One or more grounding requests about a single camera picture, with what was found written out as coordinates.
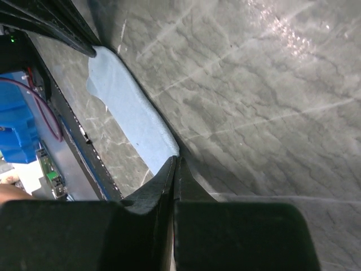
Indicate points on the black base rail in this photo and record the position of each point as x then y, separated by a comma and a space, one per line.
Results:
69, 166

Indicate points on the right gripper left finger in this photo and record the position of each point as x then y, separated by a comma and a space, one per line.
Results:
130, 234

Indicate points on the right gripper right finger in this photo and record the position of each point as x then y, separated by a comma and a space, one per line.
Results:
213, 235

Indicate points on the blue plastic basket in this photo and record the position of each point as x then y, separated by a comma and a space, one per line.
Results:
19, 136

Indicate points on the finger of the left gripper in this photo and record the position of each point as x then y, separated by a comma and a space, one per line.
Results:
59, 20

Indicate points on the light blue cleaning cloth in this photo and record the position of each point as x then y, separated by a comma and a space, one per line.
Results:
110, 81

